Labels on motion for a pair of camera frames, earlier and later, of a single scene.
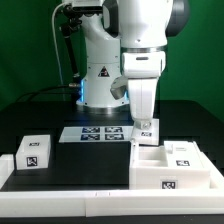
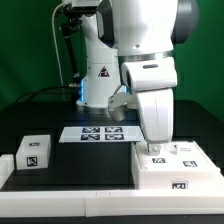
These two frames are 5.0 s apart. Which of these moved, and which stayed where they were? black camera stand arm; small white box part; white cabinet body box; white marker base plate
Moved: white cabinet body box
Stayed: black camera stand arm; white marker base plate; small white box part
